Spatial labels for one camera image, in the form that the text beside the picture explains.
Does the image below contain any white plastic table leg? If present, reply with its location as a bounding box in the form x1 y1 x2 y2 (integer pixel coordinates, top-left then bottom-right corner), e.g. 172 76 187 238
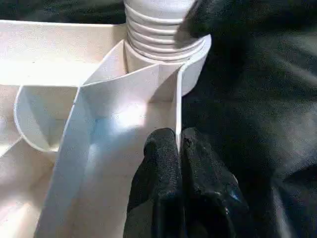
123 0 210 62

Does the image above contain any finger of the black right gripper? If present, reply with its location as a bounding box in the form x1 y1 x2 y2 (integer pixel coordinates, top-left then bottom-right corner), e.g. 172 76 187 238
173 0 240 42

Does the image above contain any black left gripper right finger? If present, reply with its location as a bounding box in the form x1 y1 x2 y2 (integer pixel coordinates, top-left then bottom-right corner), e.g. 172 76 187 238
179 126 250 238

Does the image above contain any black mat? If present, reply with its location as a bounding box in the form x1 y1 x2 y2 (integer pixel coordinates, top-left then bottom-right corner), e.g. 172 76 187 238
0 0 317 238

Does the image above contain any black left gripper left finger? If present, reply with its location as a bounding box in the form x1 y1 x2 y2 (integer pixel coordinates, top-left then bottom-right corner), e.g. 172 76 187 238
123 127 186 238

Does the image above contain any white plastic table top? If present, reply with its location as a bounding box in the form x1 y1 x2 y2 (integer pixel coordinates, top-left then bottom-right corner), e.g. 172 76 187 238
0 19 212 238

